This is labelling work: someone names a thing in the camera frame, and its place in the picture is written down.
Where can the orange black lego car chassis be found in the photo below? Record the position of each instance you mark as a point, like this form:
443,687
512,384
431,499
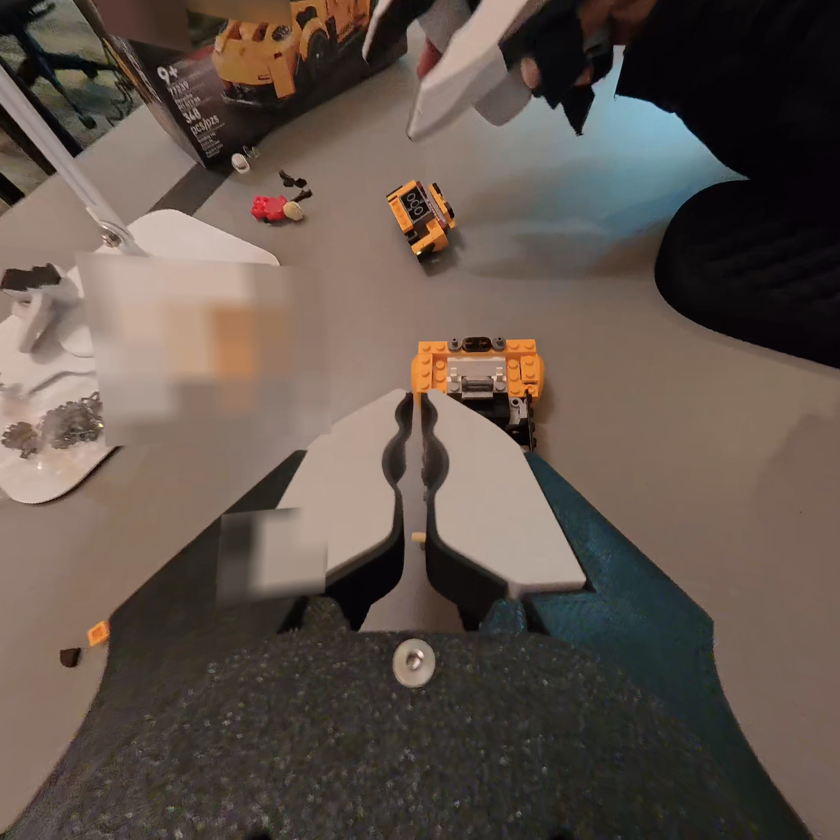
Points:
476,374

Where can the orange black lego assembly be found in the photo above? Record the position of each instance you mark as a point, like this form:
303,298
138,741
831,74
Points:
420,220

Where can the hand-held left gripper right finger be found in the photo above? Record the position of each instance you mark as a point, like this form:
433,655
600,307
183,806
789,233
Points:
499,518

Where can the white lego helmet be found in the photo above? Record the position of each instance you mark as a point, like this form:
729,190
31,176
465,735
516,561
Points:
241,162

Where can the person's right hand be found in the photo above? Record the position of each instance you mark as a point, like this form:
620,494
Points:
564,46

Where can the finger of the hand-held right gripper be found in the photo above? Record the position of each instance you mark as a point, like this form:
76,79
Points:
390,29
459,72

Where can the white book stand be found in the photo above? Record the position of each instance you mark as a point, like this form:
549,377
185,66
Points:
197,233

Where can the clear bag of screws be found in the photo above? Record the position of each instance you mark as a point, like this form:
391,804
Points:
65,420

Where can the red lego minifigure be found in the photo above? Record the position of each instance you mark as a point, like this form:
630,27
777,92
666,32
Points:
272,208

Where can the small orange lego piece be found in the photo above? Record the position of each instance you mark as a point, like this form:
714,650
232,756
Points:
98,631

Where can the black lego slope piece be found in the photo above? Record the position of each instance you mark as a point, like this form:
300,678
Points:
70,656

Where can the loose grey black-edged part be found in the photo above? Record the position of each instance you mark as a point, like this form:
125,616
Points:
39,308

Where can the black lego set box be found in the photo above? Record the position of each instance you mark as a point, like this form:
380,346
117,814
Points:
197,98

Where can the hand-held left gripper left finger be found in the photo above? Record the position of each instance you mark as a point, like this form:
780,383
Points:
354,479

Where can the black office chair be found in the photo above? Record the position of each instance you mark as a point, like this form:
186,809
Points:
72,59

